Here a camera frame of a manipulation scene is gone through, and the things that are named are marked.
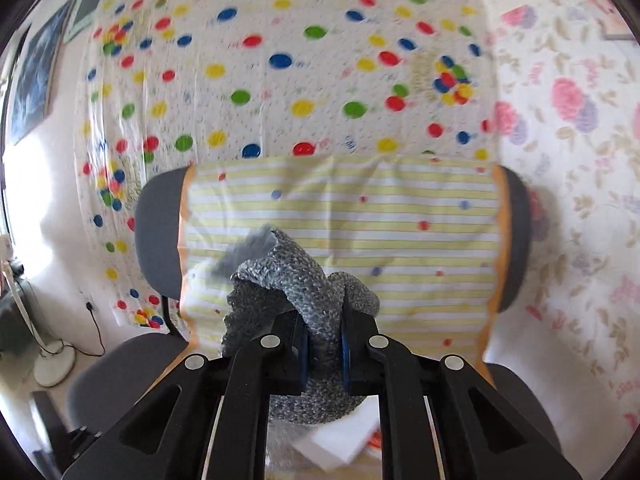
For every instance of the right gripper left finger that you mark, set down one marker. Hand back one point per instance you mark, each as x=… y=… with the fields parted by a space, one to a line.
x=206 y=419

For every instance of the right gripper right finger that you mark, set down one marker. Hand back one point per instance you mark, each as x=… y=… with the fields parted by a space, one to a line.
x=440 y=419

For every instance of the grey knitted cloth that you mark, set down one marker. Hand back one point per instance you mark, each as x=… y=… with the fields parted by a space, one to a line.
x=271 y=274

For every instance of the red white paper cup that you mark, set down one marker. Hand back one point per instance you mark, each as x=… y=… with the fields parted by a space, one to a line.
x=374 y=445

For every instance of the dark grey office chair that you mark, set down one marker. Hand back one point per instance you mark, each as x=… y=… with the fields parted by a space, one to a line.
x=105 y=392

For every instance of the white standing fan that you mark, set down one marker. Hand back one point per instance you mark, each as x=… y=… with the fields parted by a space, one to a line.
x=56 y=360

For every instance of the yellow striped plastic cover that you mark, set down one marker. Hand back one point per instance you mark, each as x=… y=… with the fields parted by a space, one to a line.
x=430 y=237

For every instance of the floral wall sheet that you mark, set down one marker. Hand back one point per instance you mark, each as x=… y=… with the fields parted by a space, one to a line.
x=568 y=119

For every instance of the polka dot wall sheet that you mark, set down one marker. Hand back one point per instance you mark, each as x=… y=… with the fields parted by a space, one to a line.
x=168 y=83

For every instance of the dark framed wall poster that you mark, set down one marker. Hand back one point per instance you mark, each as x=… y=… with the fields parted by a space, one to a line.
x=32 y=92

